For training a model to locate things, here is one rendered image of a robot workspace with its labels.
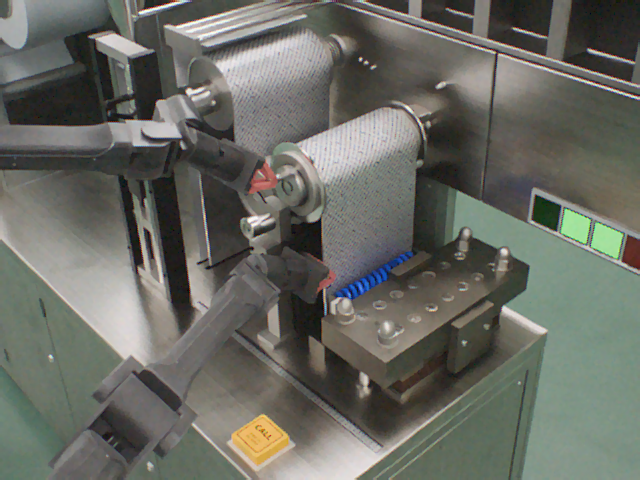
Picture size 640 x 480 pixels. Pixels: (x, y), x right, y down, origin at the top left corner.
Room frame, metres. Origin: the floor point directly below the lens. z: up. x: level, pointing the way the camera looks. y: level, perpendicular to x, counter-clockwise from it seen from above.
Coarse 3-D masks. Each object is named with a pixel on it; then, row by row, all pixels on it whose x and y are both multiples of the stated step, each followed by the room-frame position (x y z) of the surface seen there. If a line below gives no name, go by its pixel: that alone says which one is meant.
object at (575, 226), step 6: (564, 210) 1.15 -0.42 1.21; (564, 216) 1.15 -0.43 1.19; (570, 216) 1.14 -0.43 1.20; (576, 216) 1.13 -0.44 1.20; (582, 216) 1.13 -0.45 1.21; (564, 222) 1.15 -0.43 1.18; (570, 222) 1.14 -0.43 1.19; (576, 222) 1.13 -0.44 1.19; (582, 222) 1.12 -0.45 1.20; (588, 222) 1.12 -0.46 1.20; (564, 228) 1.15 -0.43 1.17; (570, 228) 1.14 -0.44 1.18; (576, 228) 1.13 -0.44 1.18; (582, 228) 1.12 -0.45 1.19; (588, 228) 1.11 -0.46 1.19; (564, 234) 1.15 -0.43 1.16; (570, 234) 1.14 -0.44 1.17; (576, 234) 1.13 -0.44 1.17; (582, 234) 1.12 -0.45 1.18; (582, 240) 1.12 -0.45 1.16
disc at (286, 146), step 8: (280, 144) 1.23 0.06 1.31; (288, 144) 1.21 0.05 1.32; (296, 144) 1.20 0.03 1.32; (272, 152) 1.24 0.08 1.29; (280, 152) 1.23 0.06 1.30; (296, 152) 1.19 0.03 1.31; (304, 152) 1.18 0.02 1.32; (272, 160) 1.24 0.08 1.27; (304, 160) 1.18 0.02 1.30; (312, 160) 1.17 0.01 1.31; (312, 168) 1.16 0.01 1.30; (320, 176) 1.15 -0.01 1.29; (320, 184) 1.15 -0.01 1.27; (320, 192) 1.15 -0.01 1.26; (320, 200) 1.15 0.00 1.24; (320, 208) 1.15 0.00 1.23; (296, 216) 1.20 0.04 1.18; (304, 216) 1.18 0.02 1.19; (312, 216) 1.17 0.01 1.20; (320, 216) 1.15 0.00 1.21
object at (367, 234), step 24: (384, 192) 1.25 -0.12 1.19; (408, 192) 1.29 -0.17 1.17; (336, 216) 1.17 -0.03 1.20; (360, 216) 1.21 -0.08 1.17; (384, 216) 1.25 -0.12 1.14; (408, 216) 1.30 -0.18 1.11; (336, 240) 1.17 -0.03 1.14; (360, 240) 1.21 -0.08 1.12; (384, 240) 1.25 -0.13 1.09; (408, 240) 1.30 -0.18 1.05; (336, 264) 1.17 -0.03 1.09; (360, 264) 1.21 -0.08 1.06; (336, 288) 1.17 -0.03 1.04
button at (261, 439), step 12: (264, 420) 0.95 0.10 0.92; (240, 432) 0.93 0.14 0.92; (252, 432) 0.93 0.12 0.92; (264, 432) 0.93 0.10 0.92; (276, 432) 0.93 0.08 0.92; (240, 444) 0.91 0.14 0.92; (252, 444) 0.90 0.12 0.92; (264, 444) 0.90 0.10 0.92; (276, 444) 0.90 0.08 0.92; (288, 444) 0.92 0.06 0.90; (252, 456) 0.88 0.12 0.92; (264, 456) 0.88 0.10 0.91
